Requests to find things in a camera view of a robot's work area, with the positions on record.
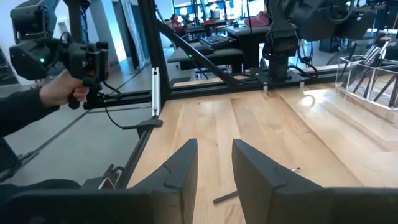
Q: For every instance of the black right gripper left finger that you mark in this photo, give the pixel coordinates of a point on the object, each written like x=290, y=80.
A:
x=140, y=205

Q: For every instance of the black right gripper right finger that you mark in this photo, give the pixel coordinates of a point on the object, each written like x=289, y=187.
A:
x=295, y=205

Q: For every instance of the person's forearm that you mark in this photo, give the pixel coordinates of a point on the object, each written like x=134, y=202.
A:
x=21, y=109

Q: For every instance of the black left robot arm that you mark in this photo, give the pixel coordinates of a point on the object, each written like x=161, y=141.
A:
x=280, y=46

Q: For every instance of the clear acrylic organizer box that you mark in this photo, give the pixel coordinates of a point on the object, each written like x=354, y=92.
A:
x=357, y=93

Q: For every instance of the person's hand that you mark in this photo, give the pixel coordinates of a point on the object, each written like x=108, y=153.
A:
x=59, y=91

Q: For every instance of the black desk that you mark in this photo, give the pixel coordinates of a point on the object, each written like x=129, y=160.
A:
x=245, y=32

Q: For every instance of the black keyboard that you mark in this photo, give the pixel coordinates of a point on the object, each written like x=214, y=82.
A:
x=217, y=42

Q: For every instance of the person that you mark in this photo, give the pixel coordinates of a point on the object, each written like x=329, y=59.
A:
x=178, y=24
x=168, y=23

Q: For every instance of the red cloth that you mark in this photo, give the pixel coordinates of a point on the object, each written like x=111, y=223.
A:
x=258, y=20

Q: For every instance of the small silver-faced table camera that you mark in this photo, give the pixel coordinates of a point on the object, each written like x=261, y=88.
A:
x=107, y=183

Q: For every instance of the black aluminium rig frame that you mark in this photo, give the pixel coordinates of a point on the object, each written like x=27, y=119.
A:
x=154, y=46

